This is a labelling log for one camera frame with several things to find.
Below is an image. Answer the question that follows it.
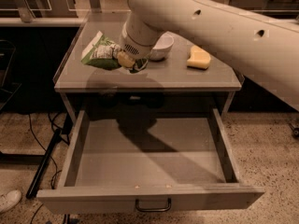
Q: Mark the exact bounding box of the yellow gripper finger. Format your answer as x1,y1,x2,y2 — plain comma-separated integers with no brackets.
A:
117,51,135,68

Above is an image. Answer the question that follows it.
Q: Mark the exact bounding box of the green jalapeno chip bag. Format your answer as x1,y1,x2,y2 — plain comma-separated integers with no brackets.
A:
81,31,149,74

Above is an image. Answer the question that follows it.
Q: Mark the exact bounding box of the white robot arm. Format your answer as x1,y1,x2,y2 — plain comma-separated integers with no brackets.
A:
120,0,299,110

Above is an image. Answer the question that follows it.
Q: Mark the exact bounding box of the grey cabinet counter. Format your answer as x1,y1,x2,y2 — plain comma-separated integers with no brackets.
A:
54,12,241,116

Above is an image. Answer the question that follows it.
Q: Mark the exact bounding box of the grey open drawer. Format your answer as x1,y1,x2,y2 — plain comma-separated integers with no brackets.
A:
37,110,264,214

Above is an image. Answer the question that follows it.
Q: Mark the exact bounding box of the white ceramic bowl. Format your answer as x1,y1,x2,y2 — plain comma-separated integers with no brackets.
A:
149,33,174,61

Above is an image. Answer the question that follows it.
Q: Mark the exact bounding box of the yellow sponge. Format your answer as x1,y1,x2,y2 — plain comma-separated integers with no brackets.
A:
187,46,211,70

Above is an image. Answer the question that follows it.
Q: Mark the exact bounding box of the black floor pole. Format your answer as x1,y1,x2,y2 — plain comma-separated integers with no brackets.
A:
26,130,60,199

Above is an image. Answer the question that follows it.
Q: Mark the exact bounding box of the white sneaker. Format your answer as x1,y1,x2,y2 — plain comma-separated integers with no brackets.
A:
0,189,21,214

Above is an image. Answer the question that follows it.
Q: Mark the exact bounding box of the black floor cable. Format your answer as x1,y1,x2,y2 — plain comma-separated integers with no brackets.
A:
27,111,64,187

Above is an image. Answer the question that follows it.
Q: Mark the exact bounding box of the black drawer handle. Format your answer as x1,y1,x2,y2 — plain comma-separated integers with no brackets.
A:
135,198,172,213

